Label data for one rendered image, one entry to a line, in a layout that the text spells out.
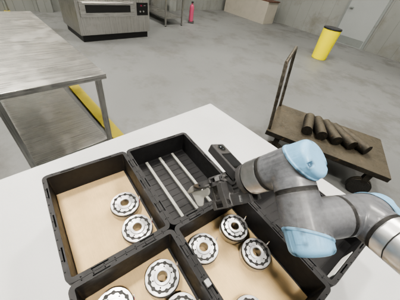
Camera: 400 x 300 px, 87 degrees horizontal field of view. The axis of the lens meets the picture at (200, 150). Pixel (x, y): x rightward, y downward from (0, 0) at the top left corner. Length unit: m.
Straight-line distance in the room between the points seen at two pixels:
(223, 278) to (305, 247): 0.44
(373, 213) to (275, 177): 0.17
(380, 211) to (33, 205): 1.16
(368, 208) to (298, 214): 0.13
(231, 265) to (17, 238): 0.80
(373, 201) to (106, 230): 0.75
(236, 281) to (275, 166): 0.48
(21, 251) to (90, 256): 0.32
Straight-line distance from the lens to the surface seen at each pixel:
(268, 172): 0.42
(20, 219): 1.15
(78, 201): 0.94
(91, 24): 5.22
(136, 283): 0.77
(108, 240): 0.83
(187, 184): 0.94
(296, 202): 0.39
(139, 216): 0.82
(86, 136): 2.20
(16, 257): 1.07
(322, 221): 0.40
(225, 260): 0.81
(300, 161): 0.39
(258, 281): 0.82
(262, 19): 9.72
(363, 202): 0.48
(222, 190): 0.51
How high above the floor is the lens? 1.57
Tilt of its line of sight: 42 degrees down
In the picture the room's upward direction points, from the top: 11 degrees clockwise
